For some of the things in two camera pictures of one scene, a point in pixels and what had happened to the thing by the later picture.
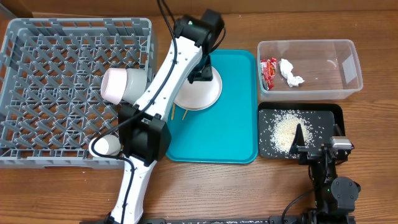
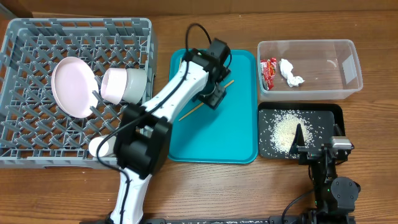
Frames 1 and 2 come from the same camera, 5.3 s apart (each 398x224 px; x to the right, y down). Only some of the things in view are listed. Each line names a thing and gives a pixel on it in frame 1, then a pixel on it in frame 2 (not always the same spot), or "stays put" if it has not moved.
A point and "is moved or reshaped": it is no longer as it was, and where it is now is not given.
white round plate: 200,94 is moved or reshaped
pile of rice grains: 282,128 stays put
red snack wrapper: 268,67 stays put
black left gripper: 206,73 to 215,99
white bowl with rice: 113,84 stays put
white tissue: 286,68 stays put
